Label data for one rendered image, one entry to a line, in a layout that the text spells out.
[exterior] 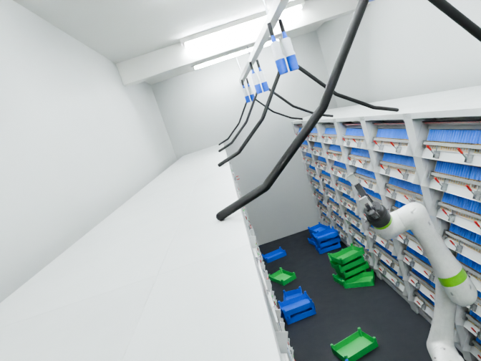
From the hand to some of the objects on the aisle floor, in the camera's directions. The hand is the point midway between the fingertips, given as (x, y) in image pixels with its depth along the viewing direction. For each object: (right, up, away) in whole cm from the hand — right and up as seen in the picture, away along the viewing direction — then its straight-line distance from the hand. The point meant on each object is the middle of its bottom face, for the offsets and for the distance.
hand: (356, 187), depth 148 cm
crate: (+44, -132, +145) cm, 201 cm away
